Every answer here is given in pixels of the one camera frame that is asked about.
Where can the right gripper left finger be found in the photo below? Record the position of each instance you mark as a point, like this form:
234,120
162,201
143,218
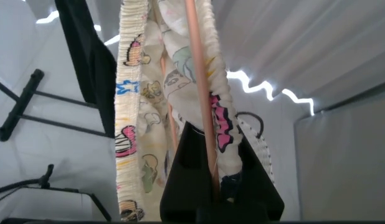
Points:
186,180

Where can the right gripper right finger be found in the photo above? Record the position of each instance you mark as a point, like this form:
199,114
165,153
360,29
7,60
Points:
258,199

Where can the cream printed garment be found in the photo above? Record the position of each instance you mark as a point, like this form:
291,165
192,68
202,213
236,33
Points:
130,102

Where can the pink clothes hanger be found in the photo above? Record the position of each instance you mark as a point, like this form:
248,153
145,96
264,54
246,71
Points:
200,77

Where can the black garment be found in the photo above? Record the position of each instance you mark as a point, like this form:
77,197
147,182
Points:
93,68

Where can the white laundry basket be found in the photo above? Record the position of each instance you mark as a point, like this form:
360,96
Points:
258,146

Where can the black clothes rack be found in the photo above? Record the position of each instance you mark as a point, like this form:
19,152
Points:
21,102

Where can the white curtain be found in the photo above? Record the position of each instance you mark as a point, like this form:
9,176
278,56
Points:
304,40

